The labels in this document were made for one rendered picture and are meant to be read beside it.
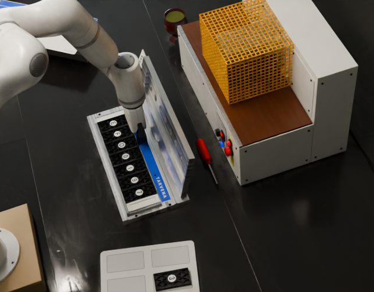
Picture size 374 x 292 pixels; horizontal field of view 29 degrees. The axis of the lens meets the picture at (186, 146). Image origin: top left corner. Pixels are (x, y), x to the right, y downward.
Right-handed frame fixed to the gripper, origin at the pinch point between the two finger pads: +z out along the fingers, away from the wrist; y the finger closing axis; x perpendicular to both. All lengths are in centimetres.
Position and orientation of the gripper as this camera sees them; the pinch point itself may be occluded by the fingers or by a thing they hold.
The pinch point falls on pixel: (138, 131)
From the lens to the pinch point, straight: 231.7
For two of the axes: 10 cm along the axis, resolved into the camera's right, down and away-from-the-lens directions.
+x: 9.4, -3.0, 1.4
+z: 0.8, 6.2, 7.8
